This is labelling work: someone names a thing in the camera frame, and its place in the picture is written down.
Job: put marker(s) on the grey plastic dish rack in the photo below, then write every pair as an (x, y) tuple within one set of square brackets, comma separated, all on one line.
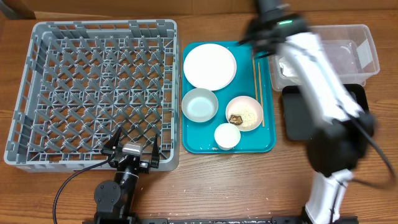
[(84, 80)]

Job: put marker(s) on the grey bowl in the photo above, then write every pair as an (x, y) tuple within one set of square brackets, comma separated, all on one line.
[(199, 105)]

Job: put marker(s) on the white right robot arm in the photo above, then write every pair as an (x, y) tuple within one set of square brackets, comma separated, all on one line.
[(343, 129)]

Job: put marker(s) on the wooden chopstick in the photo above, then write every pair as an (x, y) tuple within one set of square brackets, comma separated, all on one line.
[(255, 78), (260, 90)]

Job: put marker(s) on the brown food scrap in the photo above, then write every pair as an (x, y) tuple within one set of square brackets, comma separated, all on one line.
[(235, 120)]

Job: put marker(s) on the black tray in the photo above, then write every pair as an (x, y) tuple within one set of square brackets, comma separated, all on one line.
[(299, 124)]

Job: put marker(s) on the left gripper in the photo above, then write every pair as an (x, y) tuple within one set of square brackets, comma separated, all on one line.
[(144, 165)]

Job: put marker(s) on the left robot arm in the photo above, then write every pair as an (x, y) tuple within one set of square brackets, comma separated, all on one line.
[(114, 197)]

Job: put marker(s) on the clear plastic bin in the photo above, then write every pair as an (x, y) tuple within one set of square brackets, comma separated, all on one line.
[(349, 48)]

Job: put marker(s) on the large white plate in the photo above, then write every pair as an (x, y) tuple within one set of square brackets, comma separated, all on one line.
[(210, 66)]

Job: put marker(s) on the teal serving tray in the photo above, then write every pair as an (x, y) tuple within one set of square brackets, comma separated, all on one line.
[(226, 100)]

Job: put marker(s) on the white cup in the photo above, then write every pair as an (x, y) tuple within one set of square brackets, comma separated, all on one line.
[(227, 136)]

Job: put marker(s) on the wooden chopstick right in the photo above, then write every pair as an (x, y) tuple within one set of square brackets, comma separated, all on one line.
[(260, 90)]

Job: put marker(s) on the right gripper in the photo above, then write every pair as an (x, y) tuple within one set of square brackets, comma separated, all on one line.
[(249, 41)]

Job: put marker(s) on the wooden chopstick left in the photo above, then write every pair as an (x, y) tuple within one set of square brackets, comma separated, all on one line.
[(255, 78)]

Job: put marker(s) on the white tissue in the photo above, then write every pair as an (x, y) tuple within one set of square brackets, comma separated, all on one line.
[(286, 69)]

